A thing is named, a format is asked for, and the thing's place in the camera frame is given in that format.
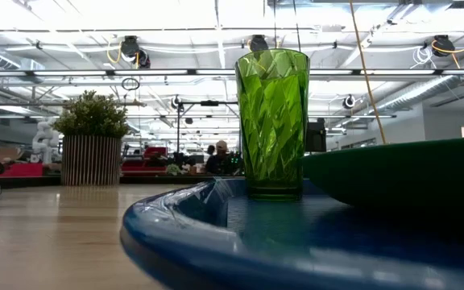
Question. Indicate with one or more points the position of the blue plastic tray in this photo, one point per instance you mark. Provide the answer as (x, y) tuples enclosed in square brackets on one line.
[(256, 241)]

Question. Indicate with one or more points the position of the black box monitor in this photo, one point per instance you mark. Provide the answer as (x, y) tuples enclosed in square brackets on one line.
[(316, 137)]

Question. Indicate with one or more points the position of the green round plate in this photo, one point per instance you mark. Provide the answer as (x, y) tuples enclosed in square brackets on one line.
[(397, 173)]

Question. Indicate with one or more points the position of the brown cardboard box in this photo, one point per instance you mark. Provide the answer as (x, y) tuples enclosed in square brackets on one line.
[(8, 154)]

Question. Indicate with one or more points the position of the red workbench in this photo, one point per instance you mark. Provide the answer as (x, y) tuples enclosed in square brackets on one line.
[(18, 170)]

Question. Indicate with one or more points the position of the long ceiling light strip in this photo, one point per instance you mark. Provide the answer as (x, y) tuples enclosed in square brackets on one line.
[(151, 72)]

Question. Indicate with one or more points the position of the potted plant in striped pot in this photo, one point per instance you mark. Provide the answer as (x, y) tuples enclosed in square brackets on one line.
[(91, 161)]

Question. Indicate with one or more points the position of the red cart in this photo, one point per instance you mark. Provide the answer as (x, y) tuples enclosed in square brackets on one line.
[(147, 161)]

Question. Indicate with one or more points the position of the black aluminium table frame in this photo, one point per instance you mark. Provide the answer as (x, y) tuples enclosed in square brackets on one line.
[(26, 181)]

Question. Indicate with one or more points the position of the black background robot arm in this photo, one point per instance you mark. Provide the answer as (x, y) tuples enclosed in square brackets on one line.
[(235, 163)]

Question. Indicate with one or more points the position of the black metal stand frame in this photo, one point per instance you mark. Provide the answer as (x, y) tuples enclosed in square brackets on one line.
[(178, 129)]

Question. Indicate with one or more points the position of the white robot figure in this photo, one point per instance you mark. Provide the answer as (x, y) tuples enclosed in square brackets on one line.
[(46, 141)]

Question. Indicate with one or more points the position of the green faceted plastic cup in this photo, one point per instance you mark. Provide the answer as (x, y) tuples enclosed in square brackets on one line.
[(272, 121)]

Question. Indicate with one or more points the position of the person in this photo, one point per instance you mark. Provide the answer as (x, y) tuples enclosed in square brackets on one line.
[(219, 161)]

